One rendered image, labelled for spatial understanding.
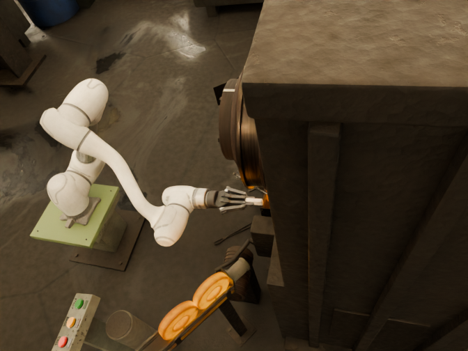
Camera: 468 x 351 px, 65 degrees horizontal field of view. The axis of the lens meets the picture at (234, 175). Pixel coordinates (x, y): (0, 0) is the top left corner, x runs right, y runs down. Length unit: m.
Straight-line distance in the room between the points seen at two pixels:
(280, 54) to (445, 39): 0.19
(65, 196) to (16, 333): 0.94
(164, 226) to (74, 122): 0.54
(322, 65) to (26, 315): 2.43
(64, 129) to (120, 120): 1.64
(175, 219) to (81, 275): 1.17
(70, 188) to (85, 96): 0.61
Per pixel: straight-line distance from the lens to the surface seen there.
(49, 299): 2.62
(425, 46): 0.51
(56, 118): 1.61
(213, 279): 1.39
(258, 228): 1.41
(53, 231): 2.30
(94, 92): 1.67
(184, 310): 1.37
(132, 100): 3.32
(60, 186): 2.08
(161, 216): 1.51
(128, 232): 2.52
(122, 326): 1.74
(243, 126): 1.07
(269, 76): 0.46
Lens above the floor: 2.06
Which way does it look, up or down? 54 degrees down
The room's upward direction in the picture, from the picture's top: 16 degrees counter-clockwise
